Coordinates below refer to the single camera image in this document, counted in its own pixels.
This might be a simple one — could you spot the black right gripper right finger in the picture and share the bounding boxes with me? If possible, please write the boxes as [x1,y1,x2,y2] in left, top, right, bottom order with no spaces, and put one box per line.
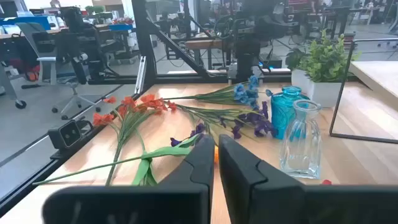
[218,134,398,224]

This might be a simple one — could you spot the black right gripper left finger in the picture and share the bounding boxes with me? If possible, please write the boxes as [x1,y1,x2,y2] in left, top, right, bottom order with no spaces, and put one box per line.
[42,134,216,224]

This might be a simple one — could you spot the blue flower bunch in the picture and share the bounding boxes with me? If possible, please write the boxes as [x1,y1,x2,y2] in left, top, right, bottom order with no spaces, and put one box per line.
[163,74,274,110]

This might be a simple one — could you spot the orange tulip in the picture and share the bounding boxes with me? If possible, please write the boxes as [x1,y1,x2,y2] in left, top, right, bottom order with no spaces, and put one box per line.
[32,134,219,187]

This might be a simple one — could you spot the clear glass vase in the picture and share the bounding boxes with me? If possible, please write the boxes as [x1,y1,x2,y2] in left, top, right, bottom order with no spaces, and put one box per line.
[279,99,323,180]

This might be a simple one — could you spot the teal glass vase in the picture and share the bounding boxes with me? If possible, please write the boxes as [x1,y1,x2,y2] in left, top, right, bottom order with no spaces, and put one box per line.
[269,86,310,140]

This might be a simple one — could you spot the purple flower bunch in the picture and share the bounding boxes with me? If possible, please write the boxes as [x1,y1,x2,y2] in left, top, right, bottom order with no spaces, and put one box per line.
[169,101,279,147]

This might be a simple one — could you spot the bundle of green flower stems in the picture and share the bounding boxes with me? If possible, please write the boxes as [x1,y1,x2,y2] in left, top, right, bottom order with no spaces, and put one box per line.
[92,93,178,187]

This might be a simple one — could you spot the wooden background table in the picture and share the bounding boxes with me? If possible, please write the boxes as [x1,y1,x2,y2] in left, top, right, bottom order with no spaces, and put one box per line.
[185,32,237,68]

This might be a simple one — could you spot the broad-leaf plant white pot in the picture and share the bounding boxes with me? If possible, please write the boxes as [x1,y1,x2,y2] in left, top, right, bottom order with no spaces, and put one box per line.
[284,46,313,96]

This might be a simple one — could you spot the small-leaf plant white pot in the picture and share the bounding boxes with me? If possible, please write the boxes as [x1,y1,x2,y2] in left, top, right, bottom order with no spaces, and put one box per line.
[298,29,361,109]

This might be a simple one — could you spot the silver aluminium bar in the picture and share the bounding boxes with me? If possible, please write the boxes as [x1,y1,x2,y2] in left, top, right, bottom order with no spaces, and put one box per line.
[134,55,147,95]

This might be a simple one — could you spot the black office chair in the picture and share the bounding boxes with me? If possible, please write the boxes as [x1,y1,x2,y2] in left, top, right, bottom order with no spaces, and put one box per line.
[54,6,121,86]

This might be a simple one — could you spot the grey office chair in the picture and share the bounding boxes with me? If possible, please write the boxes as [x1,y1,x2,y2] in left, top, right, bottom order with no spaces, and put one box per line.
[15,21,103,121]

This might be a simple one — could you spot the black metal rig frame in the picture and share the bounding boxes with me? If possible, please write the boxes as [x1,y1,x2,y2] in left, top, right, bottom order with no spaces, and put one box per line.
[0,0,398,218]

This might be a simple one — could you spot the wooden shelf black frame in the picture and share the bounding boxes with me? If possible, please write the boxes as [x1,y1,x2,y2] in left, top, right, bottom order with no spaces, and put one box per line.
[328,37,398,144]

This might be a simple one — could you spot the black table-level camera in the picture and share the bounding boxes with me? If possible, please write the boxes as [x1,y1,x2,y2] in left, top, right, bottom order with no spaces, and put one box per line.
[47,119,94,160]

